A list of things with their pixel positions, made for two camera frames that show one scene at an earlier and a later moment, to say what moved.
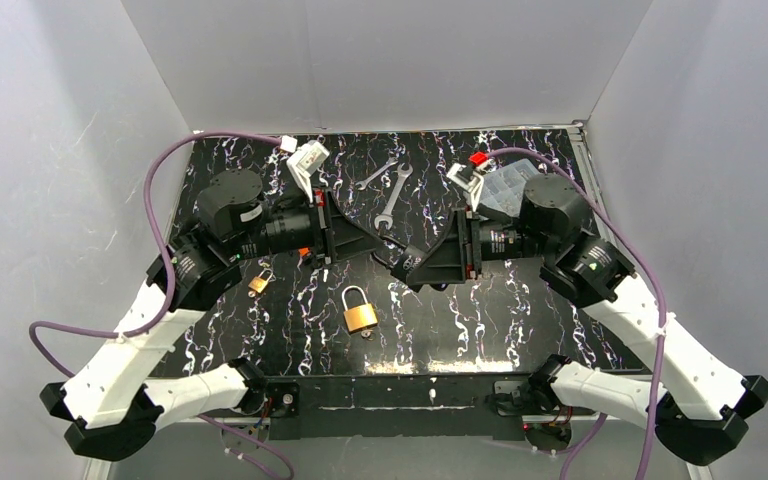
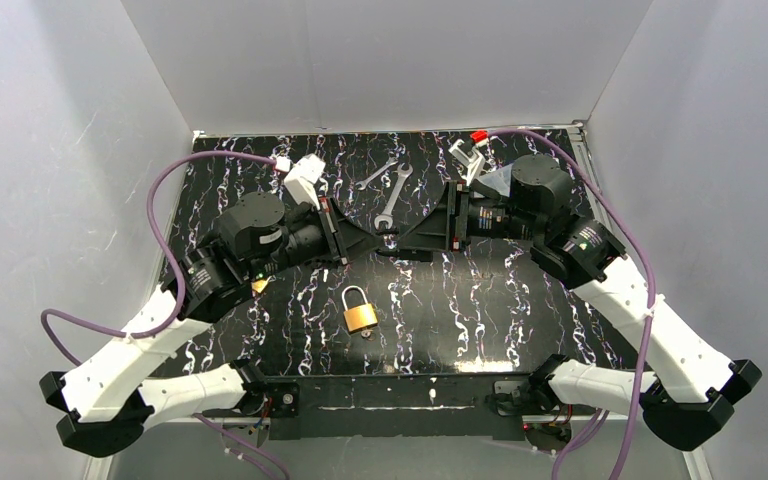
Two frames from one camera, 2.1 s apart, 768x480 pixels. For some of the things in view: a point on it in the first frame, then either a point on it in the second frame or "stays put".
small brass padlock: [258, 283] stays put
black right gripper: [465, 244] to [455, 216]
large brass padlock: [359, 317] stays put
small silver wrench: [390, 161] stays put
